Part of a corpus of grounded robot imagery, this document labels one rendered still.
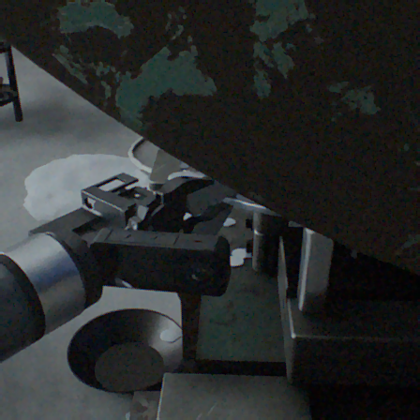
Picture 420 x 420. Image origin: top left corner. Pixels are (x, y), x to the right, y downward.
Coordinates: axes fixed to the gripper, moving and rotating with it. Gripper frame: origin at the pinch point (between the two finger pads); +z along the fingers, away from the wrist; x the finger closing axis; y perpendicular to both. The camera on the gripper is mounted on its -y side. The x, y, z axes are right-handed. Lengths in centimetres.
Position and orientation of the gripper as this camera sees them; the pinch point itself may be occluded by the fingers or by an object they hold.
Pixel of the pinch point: (234, 195)
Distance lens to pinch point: 58.0
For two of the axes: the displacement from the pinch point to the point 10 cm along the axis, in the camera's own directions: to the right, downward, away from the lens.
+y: -7.6, -3.1, 5.7
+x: 0.0, 8.8, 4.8
